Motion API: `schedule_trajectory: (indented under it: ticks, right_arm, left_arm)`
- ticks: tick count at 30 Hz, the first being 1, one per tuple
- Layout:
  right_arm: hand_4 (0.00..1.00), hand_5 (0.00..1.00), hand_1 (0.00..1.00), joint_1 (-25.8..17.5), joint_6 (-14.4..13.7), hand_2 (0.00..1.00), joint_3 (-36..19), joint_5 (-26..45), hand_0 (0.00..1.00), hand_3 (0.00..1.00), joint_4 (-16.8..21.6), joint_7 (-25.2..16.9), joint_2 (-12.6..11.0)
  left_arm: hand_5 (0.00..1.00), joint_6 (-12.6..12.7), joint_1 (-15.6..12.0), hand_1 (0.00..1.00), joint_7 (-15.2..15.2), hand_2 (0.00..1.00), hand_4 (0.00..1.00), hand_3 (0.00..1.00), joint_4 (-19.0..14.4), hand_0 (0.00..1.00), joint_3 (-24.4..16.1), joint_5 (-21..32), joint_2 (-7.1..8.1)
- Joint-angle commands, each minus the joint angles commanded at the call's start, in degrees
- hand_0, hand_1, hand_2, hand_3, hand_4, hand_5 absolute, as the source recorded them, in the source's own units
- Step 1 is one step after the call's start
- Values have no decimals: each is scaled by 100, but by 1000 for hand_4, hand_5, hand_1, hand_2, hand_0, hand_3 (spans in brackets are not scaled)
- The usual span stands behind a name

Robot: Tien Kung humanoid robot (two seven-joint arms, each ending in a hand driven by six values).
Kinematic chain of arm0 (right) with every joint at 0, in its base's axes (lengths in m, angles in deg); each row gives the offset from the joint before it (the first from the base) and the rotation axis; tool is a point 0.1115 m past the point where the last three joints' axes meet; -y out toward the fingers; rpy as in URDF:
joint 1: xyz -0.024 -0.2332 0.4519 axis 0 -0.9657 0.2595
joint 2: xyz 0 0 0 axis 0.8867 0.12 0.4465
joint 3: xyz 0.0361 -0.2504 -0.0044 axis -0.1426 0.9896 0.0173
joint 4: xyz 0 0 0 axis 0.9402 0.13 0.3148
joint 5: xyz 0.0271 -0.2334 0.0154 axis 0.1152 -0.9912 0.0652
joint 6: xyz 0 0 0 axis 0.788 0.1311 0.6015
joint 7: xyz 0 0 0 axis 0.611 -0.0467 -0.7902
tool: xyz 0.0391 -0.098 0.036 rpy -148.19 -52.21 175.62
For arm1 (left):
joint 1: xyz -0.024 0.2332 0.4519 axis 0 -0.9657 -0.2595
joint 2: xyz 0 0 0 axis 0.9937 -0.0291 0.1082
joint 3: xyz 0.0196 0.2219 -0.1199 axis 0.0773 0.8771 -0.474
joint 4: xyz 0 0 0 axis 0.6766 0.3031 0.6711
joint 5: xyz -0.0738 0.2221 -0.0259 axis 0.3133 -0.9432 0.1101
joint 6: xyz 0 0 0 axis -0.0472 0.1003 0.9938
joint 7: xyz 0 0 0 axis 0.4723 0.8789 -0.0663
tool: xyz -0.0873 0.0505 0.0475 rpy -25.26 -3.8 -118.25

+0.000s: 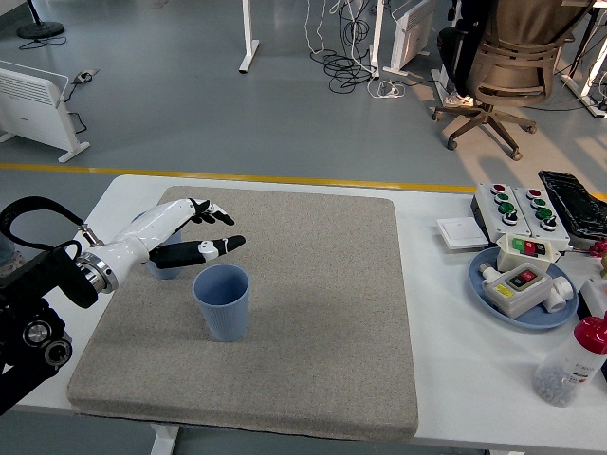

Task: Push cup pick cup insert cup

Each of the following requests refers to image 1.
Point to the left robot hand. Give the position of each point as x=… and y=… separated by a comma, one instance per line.
x=142, y=232

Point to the grey switch box yellow label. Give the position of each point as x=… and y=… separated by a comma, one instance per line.
x=521, y=298

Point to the white panel heater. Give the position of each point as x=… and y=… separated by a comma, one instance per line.
x=412, y=33
x=28, y=109

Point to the person's shoe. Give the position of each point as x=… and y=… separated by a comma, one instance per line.
x=15, y=262

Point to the red-capped bottle of screws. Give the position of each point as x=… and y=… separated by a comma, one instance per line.
x=569, y=365

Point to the grey four-button control box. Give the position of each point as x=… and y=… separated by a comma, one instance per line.
x=526, y=213
x=491, y=213

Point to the person's leg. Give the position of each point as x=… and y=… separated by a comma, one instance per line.
x=4, y=244

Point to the black plastic tray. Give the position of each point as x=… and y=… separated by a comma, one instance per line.
x=574, y=204

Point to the blue ribbed cup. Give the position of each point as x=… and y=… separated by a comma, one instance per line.
x=223, y=317
x=163, y=273

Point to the beige office chair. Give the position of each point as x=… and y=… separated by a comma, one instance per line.
x=517, y=61

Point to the floor power socket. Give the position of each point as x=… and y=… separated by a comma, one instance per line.
x=85, y=76

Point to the black stand base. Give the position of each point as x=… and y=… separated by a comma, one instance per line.
x=40, y=30

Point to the grey-brown mat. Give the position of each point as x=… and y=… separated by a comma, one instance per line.
x=294, y=308

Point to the seated person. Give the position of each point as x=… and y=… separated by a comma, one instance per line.
x=457, y=47

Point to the white table leg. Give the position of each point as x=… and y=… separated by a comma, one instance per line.
x=163, y=441

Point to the white desk leg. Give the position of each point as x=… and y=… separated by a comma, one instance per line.
x=377, y=33
x=247, y=33
x=581, y=85

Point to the white pipe fitting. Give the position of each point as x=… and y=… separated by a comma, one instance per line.
x=559, y=294

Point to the white wall switch plate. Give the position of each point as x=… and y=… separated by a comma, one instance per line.
x=460, y=233

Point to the white green-red switch box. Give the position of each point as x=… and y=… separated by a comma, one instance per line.
x=509, y=258

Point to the blue plate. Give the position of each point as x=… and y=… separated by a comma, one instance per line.
x=479, y=289

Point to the red object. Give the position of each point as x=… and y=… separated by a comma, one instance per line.
x=600, y=247

